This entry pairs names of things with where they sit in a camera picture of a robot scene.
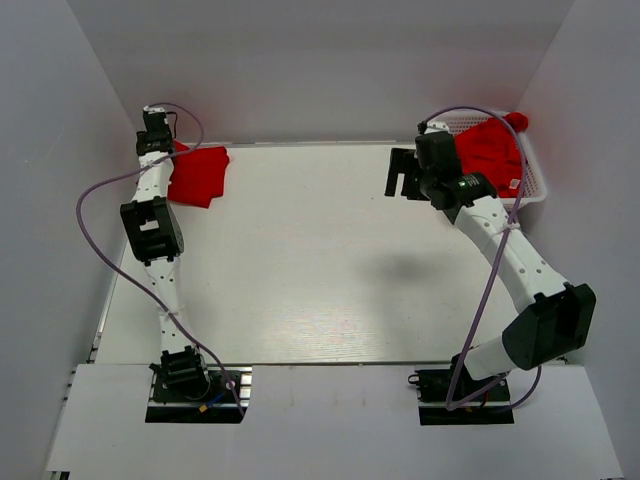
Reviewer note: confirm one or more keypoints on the red t shirts in basket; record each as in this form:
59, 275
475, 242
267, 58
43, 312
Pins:
488, 148

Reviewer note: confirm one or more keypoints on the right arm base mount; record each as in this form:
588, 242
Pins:
493, 407

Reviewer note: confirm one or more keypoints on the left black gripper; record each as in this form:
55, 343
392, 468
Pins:
140, 138

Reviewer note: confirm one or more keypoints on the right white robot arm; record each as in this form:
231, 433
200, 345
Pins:
553, 316

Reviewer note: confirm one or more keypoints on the white plastic basket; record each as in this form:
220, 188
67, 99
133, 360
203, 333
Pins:
516, 124

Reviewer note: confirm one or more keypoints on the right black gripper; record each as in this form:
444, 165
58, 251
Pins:
401, 161

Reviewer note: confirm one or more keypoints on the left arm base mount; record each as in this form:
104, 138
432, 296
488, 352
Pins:
221, 402

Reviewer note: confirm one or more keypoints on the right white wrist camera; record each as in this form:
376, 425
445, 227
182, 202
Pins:
432, 126

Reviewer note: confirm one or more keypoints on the red t shirt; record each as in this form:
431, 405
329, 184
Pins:
199, 177

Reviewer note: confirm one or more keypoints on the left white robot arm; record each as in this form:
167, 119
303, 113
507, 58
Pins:
156, 242

